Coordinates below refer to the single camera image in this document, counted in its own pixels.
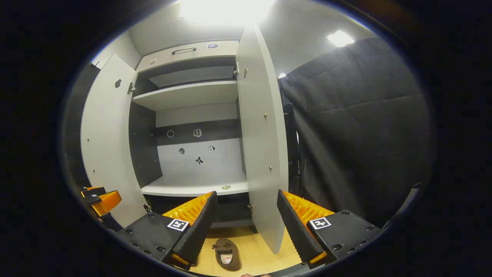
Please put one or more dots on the large ceiling light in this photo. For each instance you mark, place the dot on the large ceiling light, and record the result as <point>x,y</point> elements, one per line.
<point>226,9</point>

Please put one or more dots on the mesh office chair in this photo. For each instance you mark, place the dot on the mesh office chair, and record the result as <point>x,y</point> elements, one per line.
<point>407,202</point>

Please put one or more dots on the grey cabinet drawer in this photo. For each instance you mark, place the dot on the grey cabinet drawer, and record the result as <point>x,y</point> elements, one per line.
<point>184,59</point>

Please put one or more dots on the black backdrop cloth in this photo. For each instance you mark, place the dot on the black backdrop cloth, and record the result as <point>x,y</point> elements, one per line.
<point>365,134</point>

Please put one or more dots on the brown furry shoe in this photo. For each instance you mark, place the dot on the brown furry shoe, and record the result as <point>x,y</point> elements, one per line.
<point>226,250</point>

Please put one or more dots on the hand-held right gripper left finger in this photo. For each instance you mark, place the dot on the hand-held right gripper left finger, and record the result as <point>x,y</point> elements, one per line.
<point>200,227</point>

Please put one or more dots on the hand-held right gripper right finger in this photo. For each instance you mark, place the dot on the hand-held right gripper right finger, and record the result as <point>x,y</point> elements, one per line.
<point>296,231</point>

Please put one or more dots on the grey shoe cabinet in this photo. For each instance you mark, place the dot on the grey shoe cabinet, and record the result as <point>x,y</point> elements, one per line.
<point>192,96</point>

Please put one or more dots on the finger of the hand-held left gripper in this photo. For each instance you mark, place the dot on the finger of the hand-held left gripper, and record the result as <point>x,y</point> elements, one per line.
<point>109,200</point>

